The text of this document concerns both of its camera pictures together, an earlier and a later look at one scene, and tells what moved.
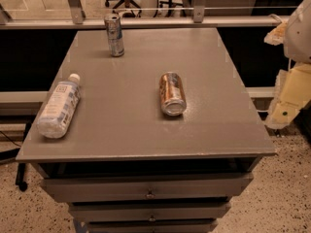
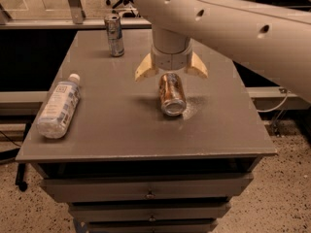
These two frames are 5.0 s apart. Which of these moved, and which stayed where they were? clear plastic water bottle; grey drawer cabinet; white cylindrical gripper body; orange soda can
Moved: white cylindrical gripper body
Stayed: clear plastic water bottle; grey drawer cabinet; orange soda can
